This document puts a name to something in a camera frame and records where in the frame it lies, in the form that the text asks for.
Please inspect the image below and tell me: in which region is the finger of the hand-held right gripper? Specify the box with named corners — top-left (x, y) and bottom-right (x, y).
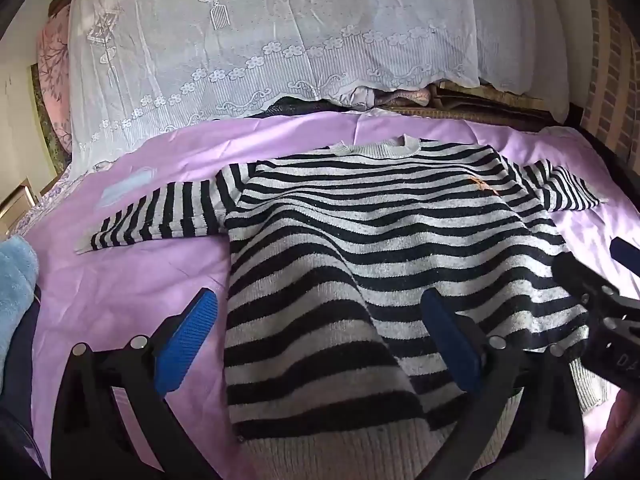
top-left (551, 250), bottom-right (623, 313)
top-left (609, 236), bottom-right (640, 278)

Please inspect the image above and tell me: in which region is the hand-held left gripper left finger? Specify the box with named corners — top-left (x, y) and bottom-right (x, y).
top-left (50, 287), bottom-right (221, 480)

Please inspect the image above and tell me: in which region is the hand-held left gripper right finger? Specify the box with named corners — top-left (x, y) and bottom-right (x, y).
top-left (416, 289), bottom-right (586, 480)

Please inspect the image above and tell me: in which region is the black grey striped sweater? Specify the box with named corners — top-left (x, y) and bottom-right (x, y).
top-left (75, 134), bottom-right (608, 480)

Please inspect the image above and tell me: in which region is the purple bed sheet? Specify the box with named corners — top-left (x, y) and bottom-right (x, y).
top-left (0, 110), bottom-right (640, 480)

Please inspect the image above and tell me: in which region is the light blue fleece garment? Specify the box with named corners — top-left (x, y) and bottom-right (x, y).
top-left (0, 234), bottom-right (40, 376)

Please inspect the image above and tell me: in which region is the brown woven mat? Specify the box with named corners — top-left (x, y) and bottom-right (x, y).
top-left (390, 82), bottom-right (571, 133)

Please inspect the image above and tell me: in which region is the white purple floral sheet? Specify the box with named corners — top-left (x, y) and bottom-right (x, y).
top-left (0, 162), bottom-right (76, 241)

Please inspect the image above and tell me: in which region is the green patterned panel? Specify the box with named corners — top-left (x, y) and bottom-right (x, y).
top-left (30, 62), bottom-right (73, 171)

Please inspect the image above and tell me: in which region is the dark cloth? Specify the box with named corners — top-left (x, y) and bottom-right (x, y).
top-left (247, 94), bottom-right (361, 121)

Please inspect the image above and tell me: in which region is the grey cloth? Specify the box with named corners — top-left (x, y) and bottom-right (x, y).
top-left (337, 85), bottom-right (378, 111)

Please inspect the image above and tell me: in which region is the pink floral cloth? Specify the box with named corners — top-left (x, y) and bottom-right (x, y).
top-left (35, 7), bottom-right (73, 156)

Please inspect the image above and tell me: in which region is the white lace curtain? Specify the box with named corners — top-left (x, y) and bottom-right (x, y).
top-left (67, 0), bottom-right (588, 181)

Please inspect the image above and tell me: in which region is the gold picture frame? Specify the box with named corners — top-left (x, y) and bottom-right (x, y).
top-left (0, 182), bottom-right (37, 226)

